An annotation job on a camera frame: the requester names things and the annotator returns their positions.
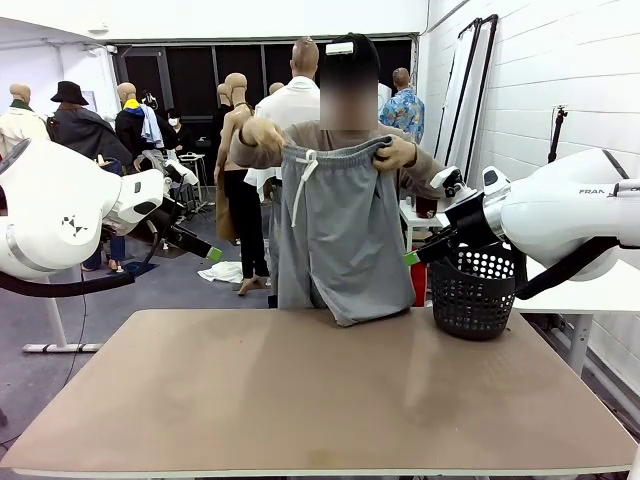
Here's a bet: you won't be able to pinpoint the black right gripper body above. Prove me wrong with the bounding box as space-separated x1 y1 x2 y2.
416 193 490 264

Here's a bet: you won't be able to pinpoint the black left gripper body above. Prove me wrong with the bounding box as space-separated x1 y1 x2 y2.
143 210 211 256

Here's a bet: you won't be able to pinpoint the black perforated plastic basket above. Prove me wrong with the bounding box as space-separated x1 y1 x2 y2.
429 242 518 342

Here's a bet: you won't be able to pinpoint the grey training pants with drawstring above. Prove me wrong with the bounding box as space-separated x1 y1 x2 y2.
277 135 416 327

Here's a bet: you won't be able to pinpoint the person's right forearm beige sleeve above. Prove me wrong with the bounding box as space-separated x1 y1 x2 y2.
228 132 284 170

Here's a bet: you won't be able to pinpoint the person's left forearm beige sleeve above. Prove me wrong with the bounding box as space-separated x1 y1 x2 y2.
399 144 454 199

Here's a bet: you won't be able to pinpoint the person's left hand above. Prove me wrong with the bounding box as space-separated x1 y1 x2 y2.
372 135 418 171

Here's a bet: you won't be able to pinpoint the person's right hand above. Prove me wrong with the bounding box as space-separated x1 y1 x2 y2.
241 118 289 150

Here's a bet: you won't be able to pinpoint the white cloth on floor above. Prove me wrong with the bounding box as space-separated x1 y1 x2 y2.
197 260 245 285

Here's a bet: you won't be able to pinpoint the red box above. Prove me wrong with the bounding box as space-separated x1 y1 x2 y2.
409 262 431 307

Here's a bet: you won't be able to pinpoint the dark blue floor mat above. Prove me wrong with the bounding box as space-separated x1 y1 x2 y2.
107 259 161 279

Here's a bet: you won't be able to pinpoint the small white stool table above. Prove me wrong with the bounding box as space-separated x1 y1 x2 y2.
177 152 209 201

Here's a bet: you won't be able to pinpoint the mannequin torso in blue jeans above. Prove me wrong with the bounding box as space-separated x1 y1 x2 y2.
82 154 126 274

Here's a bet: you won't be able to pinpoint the person with white face mask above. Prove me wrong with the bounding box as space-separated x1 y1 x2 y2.
166 107 197 154

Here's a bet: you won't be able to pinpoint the light blue hanging shirt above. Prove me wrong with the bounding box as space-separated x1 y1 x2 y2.
139 103 165 150

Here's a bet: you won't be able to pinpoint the mannequin in black yellow-collared jacket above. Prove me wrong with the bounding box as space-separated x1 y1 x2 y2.
114 82 179 174

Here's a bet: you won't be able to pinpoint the mannequin in blue floral shirt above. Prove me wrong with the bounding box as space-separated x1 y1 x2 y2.
379 67 426 146

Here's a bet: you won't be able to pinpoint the bare beige mannequin black trousers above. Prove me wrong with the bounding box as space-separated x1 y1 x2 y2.
213 73 271 296

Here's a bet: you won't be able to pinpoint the black framed reflector panels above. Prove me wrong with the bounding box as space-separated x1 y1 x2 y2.
433 13 500 176

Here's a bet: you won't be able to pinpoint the black tripod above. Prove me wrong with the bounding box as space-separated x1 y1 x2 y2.
547 104 571 165

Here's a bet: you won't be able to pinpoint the large white side table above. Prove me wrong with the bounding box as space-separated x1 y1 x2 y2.
514 259 640 379

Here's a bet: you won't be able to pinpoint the mannequin in dark coat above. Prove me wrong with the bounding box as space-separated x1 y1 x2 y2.
47 80 134 166

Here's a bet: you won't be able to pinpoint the mannequin in black top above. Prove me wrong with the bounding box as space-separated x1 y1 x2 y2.
214 83 235 131

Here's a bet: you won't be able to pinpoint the white table with T-foot leg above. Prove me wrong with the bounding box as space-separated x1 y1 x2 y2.
22 267 104 355

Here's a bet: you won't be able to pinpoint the person in beige sweatshirt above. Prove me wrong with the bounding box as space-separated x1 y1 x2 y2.
269 59 401 309

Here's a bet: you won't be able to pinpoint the tall mannequin in white shirt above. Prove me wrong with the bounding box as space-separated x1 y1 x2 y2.
253 37 324 201

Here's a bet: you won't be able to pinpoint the black bucket hat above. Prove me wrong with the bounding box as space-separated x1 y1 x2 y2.
50 80 90 106

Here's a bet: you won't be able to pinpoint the mannequin in cream jacket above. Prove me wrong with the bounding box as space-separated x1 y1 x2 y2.
0 83 51 156

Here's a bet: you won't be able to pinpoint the black cap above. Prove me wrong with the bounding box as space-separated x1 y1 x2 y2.
323 32 381 76

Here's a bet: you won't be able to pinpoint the right arm white wrist camera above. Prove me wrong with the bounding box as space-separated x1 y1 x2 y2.
432 166 477 199

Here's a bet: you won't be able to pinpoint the arm white wrist camera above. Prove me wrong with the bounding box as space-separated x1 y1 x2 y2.
163 159 201 189
432 166 477 199

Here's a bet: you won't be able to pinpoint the left arm white wrist camera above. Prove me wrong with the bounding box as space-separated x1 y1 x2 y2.
163 159 201 189

